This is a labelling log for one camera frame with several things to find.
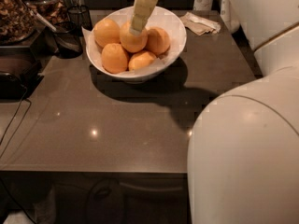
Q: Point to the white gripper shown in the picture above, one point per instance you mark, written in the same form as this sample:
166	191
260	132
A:
143	8

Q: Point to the orange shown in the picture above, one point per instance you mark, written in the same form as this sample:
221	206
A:
106	31
158	41
141	59
115	58
132	43

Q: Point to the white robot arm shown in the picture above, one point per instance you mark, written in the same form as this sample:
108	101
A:
243	154

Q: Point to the white ceramic bowl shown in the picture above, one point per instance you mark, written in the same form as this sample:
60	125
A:
167	20

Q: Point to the folded paper napkins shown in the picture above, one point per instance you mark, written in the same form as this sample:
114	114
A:
200	25

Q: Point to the dark glass cup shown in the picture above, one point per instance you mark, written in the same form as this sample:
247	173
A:
67	40

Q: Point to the large glass snack jar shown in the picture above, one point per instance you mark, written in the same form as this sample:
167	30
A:
16	22

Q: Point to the black appliance on left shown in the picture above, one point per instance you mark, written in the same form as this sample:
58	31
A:
19	74

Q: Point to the black wire mesh cup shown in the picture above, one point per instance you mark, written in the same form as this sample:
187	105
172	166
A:
80	15

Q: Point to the white spoon handle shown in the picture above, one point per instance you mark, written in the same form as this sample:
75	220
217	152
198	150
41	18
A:
42	19

